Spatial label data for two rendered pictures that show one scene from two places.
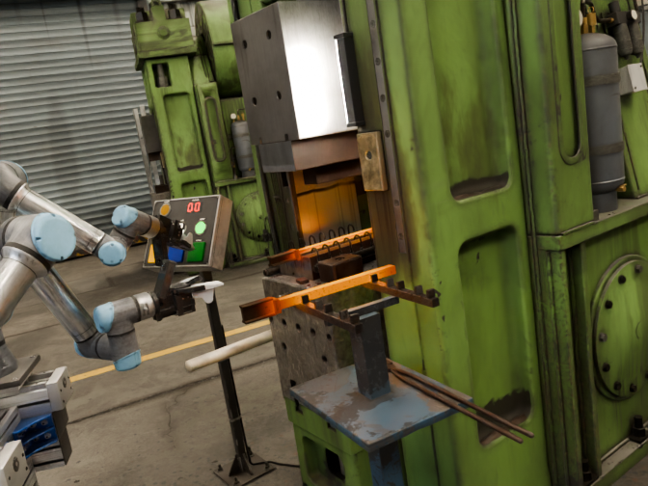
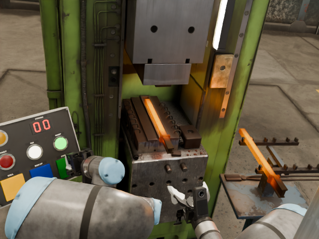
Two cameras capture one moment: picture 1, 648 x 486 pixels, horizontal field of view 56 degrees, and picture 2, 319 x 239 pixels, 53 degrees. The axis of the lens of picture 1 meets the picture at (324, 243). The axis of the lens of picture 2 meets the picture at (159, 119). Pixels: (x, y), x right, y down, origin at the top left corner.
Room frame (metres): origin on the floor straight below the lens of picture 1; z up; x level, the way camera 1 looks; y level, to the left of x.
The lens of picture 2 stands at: (1.67, 1.29, 1.85)
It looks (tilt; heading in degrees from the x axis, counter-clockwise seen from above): 31 degrees down; 286
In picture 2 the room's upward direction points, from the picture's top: 7 degrees clockwise
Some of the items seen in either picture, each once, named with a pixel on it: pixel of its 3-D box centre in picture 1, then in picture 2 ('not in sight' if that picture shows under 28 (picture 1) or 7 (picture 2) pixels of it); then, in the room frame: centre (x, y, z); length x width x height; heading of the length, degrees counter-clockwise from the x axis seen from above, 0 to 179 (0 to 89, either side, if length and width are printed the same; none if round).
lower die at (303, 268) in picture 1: (343, 249); (148, 121); (2.11, -0.06, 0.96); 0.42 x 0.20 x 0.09; 125
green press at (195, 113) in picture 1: (235, 131); not in sight; (7.18, 0.80, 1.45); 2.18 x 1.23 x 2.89; 114
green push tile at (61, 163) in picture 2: (197, 252); (67, 166); (2.25, 0.47, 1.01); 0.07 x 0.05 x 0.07; 60
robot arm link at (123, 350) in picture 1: (121, 348); not in sight; (1.64, 0.61, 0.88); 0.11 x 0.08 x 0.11; 56
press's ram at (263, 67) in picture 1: (324, 71); (169, 1); (2.08, -0.09, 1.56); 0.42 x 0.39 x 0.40; 125
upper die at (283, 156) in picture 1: (328, 148); (154, 55); (2.11, -0.06, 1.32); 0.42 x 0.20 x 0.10; 125
